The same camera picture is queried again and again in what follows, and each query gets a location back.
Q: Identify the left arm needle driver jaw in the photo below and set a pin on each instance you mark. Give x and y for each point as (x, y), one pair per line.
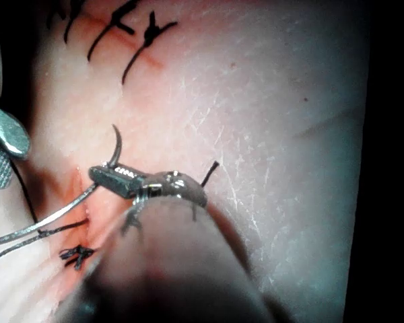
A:
(121, 171)
(118, 185)

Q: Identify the left arm needle driver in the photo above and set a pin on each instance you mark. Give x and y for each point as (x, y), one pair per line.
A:
(178, 186)

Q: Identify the curved steel needle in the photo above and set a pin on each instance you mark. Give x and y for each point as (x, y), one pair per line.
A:
(118, 144)

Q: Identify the dark left arm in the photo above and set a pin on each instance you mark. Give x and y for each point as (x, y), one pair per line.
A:
(175, 266)

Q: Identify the short black thread piece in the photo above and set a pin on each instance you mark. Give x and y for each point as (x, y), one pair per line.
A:
(210, 173)

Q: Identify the black stitching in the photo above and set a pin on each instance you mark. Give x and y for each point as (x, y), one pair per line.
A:
(148, 37)
(76, 254)

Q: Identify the tissue pad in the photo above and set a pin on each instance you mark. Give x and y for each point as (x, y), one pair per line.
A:
(256, 134)

